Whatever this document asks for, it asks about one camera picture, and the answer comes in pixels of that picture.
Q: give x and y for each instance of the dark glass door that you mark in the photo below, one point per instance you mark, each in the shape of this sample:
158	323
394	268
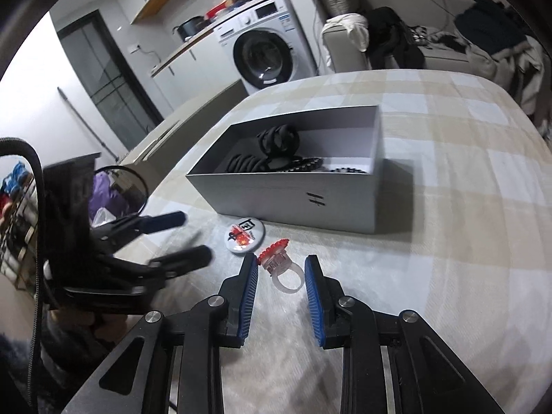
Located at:
108	79

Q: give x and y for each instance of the white kitchen cabinets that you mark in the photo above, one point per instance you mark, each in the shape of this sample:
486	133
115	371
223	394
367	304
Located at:
203	67

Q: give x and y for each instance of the white washing machine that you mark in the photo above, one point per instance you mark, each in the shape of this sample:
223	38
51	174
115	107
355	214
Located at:
266	45

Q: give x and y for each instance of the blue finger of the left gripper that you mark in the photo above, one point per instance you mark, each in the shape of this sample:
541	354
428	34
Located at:
132	226
164	267

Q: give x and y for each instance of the grey cardboard box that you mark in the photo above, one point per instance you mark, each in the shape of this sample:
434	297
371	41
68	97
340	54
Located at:
331	182

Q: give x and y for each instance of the purple plastic bag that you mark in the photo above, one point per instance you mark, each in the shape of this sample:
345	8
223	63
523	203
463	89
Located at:
104	196

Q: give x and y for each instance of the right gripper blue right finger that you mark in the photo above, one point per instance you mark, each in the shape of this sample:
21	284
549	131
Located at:
323	297

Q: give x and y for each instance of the black cooking pot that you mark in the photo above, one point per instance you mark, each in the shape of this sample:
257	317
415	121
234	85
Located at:
190	28

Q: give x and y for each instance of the pile of clothes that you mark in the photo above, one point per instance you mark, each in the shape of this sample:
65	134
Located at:
500	48

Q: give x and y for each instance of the black garment on sofa arm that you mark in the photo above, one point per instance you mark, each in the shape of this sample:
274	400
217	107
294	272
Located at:
388	39

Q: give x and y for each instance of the white round pin badge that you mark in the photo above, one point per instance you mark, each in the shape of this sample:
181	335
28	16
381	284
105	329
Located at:
244	235

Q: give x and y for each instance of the black ribbed item in box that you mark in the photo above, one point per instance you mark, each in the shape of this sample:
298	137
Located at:
247	163

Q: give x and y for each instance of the white cloth on sofa arm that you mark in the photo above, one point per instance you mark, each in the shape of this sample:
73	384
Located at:
355	25

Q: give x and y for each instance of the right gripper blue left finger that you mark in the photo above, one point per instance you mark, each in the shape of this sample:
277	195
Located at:
239	293

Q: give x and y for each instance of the left hand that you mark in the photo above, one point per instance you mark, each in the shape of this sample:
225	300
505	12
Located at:
109	327

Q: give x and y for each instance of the grey sofa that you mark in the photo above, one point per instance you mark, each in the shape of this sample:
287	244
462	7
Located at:
430	26

